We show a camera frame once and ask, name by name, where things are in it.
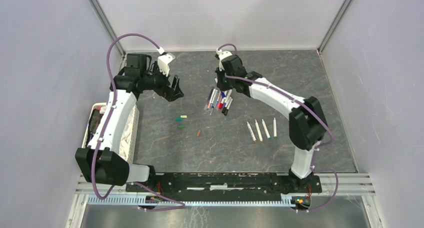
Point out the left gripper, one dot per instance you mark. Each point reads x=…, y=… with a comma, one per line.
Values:
x=170, y=94

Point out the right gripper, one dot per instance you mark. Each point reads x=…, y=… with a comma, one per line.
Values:
x=220, y=85

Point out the brown capped white marker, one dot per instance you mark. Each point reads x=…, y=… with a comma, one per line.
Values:
x=251, y=132

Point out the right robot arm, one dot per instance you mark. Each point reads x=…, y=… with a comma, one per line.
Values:
x=306, y=120

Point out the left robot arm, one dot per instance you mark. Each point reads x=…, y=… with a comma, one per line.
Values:
x=100, y=161

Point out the red capped marker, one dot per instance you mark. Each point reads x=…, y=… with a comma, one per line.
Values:
x=221, y=103

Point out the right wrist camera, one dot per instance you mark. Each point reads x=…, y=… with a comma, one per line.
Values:
x=221, y=55

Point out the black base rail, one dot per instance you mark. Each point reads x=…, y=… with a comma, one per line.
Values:
x=231, y=186

